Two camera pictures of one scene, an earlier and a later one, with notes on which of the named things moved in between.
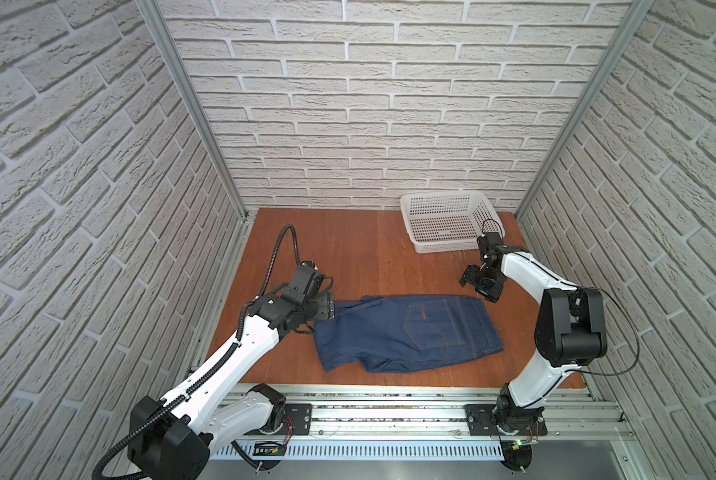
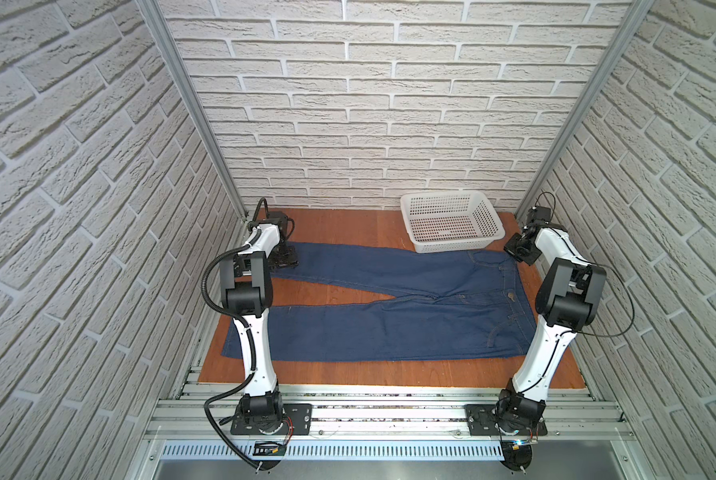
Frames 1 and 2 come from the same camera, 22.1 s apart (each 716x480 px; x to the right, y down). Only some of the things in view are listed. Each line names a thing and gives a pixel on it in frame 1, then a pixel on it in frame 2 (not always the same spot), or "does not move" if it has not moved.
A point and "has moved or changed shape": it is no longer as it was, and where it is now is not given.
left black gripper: (329, 307) → (292, 260)
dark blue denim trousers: (384, 334) has moved or changed shape
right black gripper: (470, 276) → (511, 248)
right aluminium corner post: (636, 13) does not move
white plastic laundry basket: (448, 220) does not move
